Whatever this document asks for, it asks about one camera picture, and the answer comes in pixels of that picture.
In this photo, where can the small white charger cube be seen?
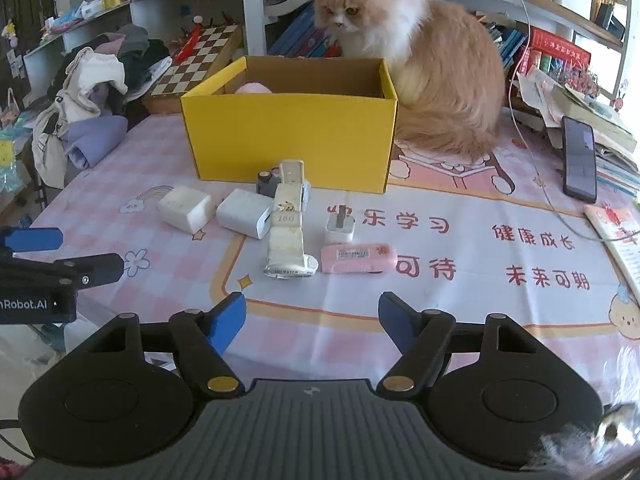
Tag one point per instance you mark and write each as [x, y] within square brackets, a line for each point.
[182, 210]

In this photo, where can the dark clothes pile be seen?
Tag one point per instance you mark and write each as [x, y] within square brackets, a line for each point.
[145, 60]

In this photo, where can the pink checked tablecloth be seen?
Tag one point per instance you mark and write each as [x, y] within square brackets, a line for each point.
[450, 300]

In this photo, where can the black smartphone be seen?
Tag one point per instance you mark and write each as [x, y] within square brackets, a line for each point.
[579, 160]

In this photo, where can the orange and white cat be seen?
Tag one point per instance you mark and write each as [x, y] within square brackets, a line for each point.
[440, 60]

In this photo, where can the yellow cardboard box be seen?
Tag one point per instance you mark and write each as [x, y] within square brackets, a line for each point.
[290, 135]

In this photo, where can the pink round item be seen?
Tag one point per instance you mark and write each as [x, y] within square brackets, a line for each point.
[252, 89]

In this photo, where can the white plug adapter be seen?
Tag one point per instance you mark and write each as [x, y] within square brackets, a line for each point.
[340, 232]

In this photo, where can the row of blue books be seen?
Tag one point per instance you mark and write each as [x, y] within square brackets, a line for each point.
[300, 35]

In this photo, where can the small black box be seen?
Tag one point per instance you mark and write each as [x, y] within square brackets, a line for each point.
[605, 15]

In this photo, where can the dark grey small adapter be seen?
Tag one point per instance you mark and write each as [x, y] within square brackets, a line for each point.
[265, 182]

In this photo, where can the pile of clothes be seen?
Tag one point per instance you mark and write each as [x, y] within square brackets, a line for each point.
[75, 90]

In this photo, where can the pink and white booklet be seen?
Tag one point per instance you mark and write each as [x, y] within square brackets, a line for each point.
[620, 240]

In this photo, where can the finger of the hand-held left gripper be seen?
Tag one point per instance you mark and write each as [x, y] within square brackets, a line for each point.
[100, 266]
[35, 240]

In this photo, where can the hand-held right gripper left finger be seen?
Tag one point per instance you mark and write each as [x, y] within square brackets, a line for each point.
[227, 322]

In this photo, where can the wooden chessboard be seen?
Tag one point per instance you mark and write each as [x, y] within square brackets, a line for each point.
[200, 60]

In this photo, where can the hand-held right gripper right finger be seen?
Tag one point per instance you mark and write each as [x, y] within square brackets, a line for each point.
[395, 322]

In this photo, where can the pink rectangular case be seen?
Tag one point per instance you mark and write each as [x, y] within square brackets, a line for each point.
[357, 258]

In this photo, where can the white shelf unit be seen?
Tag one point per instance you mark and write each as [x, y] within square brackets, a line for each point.
[252, 10]

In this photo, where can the row of red books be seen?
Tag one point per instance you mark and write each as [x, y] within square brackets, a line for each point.
[555, 47]

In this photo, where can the stack of papers and books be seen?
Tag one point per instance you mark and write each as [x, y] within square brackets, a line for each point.
[600, 125]

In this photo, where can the lavender garment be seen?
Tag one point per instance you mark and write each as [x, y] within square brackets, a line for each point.
[97, 140]

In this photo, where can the large white charger cube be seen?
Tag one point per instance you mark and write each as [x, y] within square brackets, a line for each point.
[245, 212]

